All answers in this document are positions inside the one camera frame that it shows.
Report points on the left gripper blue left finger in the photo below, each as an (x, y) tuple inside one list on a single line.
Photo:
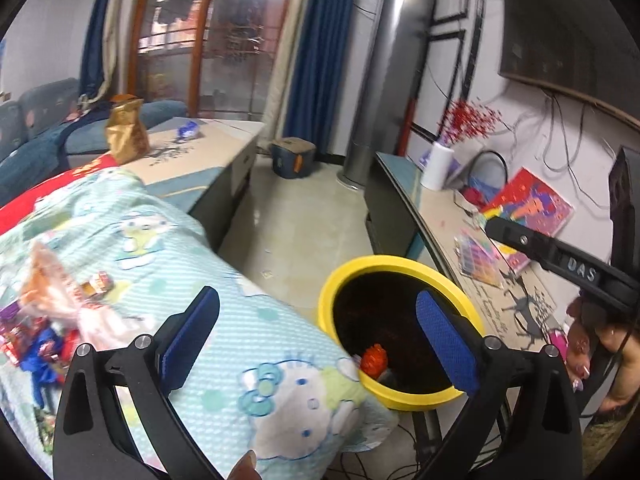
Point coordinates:
[(182, 337)]

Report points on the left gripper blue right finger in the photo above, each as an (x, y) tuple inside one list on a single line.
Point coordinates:
[(454, 340)]

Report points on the red plastic bag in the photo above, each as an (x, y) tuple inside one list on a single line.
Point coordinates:
[(374, 362)]

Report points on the blue plastic bag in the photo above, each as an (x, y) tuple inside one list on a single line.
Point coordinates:
[(38, 361)]

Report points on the orange clear plastic bag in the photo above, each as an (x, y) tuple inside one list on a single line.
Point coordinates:
[(49, 291)]

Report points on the red snack wrapper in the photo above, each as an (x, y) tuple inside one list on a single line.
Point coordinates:
[(97, 285)]

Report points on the purple snack wrapper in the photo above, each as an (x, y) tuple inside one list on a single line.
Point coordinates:
[(16, 332)]

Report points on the yellow black trash bin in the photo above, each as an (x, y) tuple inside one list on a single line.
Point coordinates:
[(371, 301)]

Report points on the person right hand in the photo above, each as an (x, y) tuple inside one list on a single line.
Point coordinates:
[(602, 359)]

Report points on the person left hand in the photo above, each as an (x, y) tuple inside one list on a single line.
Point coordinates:
[(245, 468)]

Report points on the tv cabinet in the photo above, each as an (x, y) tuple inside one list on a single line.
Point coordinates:
[(407, 220)]

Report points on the Hello Kitty patterned blanket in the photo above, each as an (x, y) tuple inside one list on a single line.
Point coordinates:
[(129, 350)]

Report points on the colourful picture book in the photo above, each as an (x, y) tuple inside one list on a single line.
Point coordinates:
[(531, 202)]

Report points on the white paper roll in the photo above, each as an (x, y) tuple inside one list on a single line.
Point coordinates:
[(436, 169)]

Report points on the beige coffee table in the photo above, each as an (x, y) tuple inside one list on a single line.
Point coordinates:
[(200, 180)]

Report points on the gold paper bag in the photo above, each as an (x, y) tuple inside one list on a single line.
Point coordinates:
[(125, 133)]

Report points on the blue foil wrapper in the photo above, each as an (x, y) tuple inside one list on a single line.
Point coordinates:
[(188, 131)]

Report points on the red blanket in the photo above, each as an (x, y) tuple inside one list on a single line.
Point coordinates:
[(21, 207)]

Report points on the dark blue storage box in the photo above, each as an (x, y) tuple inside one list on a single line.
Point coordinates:
[(292, 158)]

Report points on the blue corner sofa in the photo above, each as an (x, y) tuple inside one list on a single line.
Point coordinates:
[(39, 135)]

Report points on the right blue curtain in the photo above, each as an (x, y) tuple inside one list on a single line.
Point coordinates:
[(318, 71)]

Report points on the blue curtain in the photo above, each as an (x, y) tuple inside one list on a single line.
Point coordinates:
[(318, 71), (92, 69)]

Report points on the silver tower air conditioner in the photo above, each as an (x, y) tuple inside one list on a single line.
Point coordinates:
[(398, 48)]

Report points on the left blue curtain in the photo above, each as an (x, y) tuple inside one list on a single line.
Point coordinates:
[(92, 69)]

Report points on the wooden glass sliding door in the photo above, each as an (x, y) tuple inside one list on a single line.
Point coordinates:
[(215, 56)]

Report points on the wall mounted television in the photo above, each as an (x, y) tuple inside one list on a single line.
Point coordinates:
[(581, 48)]

